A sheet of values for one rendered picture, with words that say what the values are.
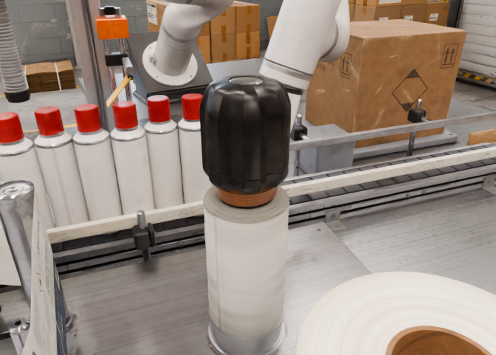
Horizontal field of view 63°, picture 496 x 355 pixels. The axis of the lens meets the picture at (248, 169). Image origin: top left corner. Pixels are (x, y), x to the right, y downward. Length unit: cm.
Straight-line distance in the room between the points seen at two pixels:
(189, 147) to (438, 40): 70
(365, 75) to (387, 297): 70
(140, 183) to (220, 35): 356
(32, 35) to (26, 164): 544
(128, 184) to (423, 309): 45
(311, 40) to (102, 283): 46
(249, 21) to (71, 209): 375
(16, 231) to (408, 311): 37
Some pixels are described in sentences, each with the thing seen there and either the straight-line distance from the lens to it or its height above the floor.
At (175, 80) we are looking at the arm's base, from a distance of 145.
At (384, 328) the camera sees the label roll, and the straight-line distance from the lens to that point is 34.
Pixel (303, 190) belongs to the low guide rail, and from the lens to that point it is 74.
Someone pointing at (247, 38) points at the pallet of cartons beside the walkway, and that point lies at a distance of 428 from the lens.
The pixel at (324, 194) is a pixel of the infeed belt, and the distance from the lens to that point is 78.
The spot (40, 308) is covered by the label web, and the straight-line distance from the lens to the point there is 36.
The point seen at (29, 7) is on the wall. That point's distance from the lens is 602.
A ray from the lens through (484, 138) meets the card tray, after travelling 126.
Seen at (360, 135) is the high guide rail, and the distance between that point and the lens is 85.
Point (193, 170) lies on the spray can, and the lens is 66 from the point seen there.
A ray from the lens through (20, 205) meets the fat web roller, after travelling 46.
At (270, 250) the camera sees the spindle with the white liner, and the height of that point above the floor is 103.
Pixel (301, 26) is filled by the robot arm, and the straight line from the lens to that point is 64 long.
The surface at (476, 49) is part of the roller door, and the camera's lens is 541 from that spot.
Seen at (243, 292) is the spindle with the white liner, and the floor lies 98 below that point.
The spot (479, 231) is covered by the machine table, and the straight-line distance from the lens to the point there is 86.
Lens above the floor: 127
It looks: 27 degrees down
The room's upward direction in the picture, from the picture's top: straight up
